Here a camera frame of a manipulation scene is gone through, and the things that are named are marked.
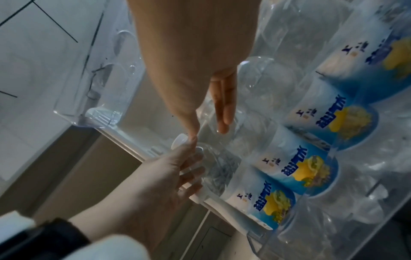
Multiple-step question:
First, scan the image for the person's left hand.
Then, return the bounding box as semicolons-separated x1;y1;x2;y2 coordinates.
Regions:
135;137;207;230

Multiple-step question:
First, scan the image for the person's right hand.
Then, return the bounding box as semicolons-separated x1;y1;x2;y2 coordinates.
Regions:
127;0;261;140

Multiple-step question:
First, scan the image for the clear bottle with blue label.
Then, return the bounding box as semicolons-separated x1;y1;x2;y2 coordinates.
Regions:
258;0;411;105
197;100;370;197
171;134;325;257
237;56;411;152

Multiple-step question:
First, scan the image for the person's left forearm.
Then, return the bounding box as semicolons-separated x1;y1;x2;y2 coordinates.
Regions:
68;168;158;245

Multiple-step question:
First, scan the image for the empty clear plastic door bin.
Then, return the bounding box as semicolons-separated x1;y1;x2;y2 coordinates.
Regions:
52;0;149;128

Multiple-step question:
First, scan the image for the clear door bin with bottles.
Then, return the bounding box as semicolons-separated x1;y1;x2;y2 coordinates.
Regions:
244;0;411;260

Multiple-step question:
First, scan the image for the black wrist camera strap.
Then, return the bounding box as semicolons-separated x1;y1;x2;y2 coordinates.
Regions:
0;218;91;260

